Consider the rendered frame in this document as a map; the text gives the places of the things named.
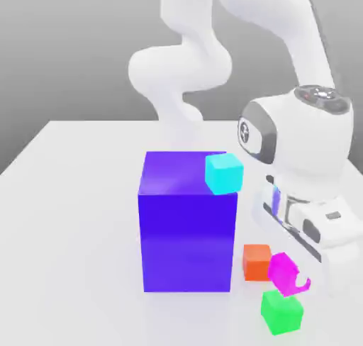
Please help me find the large blue box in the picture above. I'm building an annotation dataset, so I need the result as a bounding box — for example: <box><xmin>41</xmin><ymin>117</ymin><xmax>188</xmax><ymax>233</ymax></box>
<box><xmin>137</xmin><ymin>150</ymin><xmax>238</xmax><ymax>294</ymax></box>

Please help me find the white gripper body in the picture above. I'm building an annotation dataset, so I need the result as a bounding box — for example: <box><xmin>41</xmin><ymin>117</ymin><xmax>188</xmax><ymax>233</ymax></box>
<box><xmin>251</xmin><ymin>184</ymin><xmax>359</xmax><ymax>294</ymax></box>

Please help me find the small magenta cube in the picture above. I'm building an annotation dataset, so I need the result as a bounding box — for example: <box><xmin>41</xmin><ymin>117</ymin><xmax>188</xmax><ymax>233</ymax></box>
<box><xmin>267</xmin><ymin>252</ymin><xmax>312</xmax><ymax>298</ymax></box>

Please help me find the small cyan cube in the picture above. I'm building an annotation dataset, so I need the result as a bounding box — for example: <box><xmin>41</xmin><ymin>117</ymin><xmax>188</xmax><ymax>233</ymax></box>
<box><xmin>204</xmin><ymin>152</ymin><xmax>245</xmax><ymax>196</ymax></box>

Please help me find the small orange cube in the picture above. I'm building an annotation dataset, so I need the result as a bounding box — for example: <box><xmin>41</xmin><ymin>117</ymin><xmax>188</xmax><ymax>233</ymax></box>
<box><xmin>242</xmin><ymin>244</ymin><xmax>272</xmax><ymax>282</ymax></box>

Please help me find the small green cube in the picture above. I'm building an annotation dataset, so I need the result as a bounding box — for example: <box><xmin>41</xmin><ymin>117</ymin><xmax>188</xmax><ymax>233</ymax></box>
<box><xmin>260</xmin><ymin>289</ymin><xmax>305</xmax><ymax>336</ymax></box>

